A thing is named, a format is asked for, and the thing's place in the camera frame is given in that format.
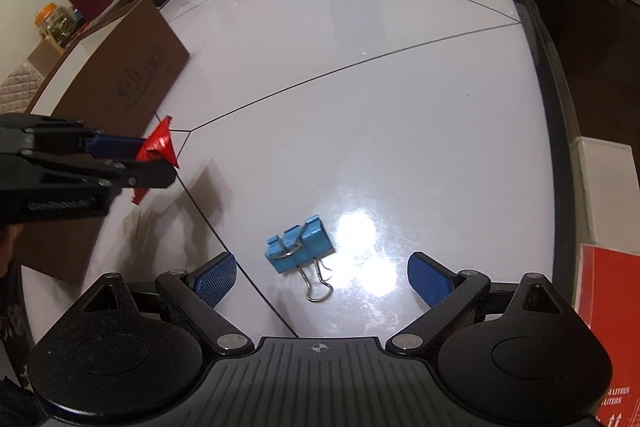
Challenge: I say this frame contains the white cardboard box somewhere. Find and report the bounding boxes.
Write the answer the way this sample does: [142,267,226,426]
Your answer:
[575,136,640,253]

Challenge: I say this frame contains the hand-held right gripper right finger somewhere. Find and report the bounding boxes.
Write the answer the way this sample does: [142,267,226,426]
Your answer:
[385,251,581,355]

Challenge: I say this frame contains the blue binder clip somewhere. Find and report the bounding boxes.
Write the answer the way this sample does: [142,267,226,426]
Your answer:
[265,214,337,303]

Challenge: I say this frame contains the red snack packet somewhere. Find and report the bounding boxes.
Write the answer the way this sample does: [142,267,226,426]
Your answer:
[131,114,181,208]

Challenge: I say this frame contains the jar with orange lid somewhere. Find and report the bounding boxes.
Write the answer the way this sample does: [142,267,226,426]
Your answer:
[34,3,78,45]

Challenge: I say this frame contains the beige quilted chair cover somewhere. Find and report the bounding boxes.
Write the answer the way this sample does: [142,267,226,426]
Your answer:
[0,59,43,115]

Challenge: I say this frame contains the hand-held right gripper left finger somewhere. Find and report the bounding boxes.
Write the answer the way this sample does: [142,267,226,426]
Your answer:
[80,251,255,355]

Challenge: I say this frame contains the red cardboard box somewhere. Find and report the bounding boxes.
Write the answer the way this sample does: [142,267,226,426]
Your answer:
[574,244,640,427]

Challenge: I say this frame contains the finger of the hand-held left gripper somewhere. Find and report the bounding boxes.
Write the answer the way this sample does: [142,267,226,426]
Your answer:
[0,151,177,192]
[0,114,148,162]

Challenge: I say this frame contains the brown box with white inside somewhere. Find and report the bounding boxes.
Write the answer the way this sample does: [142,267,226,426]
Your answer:
[11,0,192,285]

